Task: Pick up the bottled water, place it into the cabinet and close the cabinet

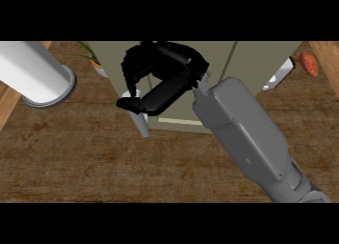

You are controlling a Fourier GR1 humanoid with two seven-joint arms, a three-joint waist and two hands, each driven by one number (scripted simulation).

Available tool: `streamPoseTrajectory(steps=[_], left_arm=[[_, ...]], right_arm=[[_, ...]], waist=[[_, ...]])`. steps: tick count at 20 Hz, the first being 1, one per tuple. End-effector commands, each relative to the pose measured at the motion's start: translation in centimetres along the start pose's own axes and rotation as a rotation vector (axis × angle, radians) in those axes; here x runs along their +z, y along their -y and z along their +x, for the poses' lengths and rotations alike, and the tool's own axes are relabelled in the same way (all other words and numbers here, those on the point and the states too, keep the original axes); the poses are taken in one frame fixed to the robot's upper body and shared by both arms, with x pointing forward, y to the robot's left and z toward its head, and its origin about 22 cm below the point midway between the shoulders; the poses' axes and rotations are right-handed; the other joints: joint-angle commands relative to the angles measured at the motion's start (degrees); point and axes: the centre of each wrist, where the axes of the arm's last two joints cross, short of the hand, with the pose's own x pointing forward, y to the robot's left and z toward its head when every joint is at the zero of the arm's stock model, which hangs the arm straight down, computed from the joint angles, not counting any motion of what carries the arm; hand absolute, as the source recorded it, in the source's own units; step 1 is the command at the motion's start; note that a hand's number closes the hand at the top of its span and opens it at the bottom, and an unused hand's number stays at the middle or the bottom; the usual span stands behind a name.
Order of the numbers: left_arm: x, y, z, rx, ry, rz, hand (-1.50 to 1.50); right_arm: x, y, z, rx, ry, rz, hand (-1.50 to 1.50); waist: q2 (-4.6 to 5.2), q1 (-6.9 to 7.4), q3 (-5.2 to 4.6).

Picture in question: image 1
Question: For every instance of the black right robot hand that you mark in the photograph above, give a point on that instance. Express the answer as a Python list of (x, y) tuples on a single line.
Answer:
[(168, 89)]

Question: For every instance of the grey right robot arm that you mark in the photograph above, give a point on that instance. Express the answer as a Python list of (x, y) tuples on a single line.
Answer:
[(249, 133)]

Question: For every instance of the olive grey cabinet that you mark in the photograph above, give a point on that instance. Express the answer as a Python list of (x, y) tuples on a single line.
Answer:
[(243, 60)]

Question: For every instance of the green potted plant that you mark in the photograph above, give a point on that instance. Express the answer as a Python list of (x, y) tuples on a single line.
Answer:
[(93, 57)]

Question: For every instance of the orange sweet potato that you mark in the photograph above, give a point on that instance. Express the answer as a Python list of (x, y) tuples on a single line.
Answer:
[(310, 64)]

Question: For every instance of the white cylinder with grey rim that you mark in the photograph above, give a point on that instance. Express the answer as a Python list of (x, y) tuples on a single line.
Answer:
[(24, 70)]

